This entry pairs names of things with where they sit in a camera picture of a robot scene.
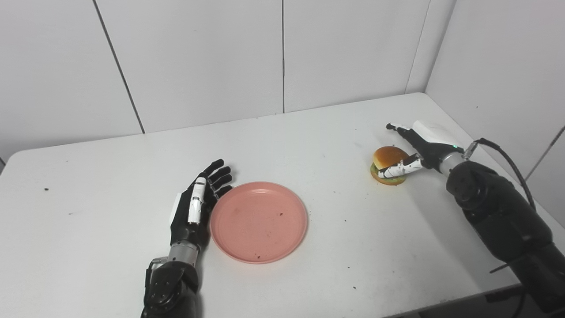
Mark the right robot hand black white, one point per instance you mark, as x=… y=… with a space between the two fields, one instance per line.
x=419 y=152

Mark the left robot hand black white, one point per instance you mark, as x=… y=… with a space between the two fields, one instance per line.
x=194 y=207

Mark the toy hamburger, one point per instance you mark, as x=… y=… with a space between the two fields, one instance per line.
x=387 y=167

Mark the pink round plate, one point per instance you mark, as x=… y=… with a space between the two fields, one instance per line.
x=258 y=222

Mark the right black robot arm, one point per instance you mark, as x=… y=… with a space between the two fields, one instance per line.
x=503 y=221

